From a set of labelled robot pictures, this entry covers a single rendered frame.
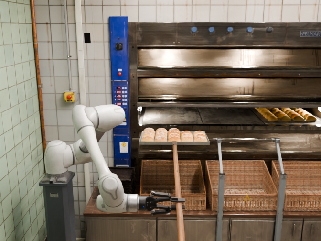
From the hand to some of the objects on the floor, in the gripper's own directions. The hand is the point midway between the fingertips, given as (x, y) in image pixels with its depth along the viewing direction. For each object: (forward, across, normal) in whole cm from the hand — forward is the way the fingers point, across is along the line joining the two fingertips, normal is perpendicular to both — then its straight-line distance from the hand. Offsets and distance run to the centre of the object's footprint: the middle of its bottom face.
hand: (178, 203), depth 186 cm
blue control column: (-46, +120, -248) cm, 280 cm away
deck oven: (+50, +120, -250) cm, 281 cm away
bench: (+48, +119, -127) cm, 180 cm away
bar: (+30, +119, -105) cm, 162 cm away
